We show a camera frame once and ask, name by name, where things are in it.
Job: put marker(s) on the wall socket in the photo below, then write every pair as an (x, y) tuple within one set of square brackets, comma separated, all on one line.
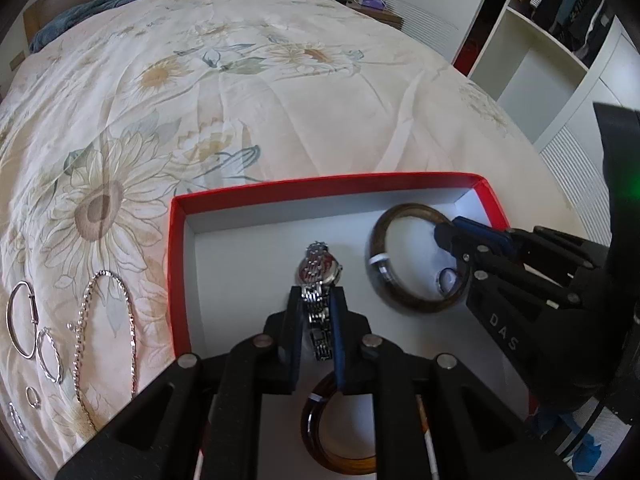
[(16, 60)]

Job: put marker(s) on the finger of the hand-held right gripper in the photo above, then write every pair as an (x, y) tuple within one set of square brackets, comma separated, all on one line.
[(452, 245), (482, 236)]

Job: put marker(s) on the silver wrist watch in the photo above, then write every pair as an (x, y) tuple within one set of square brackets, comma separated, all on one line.
[(315, 267)]

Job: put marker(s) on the blue blanket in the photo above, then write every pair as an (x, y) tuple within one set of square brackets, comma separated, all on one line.
[(75, 17)]

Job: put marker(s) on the wooden nightstand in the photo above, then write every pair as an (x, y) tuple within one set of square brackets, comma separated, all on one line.
[(385, 17)]

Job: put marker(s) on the floral bedspread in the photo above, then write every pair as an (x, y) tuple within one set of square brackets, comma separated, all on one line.
[(300, 110)]

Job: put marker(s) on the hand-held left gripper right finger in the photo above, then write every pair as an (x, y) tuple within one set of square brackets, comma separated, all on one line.
[(339, 342)]

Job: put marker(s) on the hanging clothes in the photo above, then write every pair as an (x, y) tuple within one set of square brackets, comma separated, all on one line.
[(575, 10)]

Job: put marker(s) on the red shallow box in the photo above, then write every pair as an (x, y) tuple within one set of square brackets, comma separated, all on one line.
[(240, 260)]

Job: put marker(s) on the amber bangle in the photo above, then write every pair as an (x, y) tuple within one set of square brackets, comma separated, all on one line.
[(312, 440)]

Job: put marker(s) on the blue cloth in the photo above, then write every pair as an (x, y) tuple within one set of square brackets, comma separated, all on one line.
[(585, 447)]

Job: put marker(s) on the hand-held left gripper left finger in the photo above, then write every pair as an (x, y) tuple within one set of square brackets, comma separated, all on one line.
[(298, 332)]

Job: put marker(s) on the silver clasp bangle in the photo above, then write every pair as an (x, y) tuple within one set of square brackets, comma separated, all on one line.
[(11, 330)]

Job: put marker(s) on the dark brown bangle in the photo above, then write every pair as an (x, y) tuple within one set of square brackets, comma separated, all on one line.
[(390, 290)]

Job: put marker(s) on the purple tissue box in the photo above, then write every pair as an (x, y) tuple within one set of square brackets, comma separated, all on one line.
[(372, 2)]

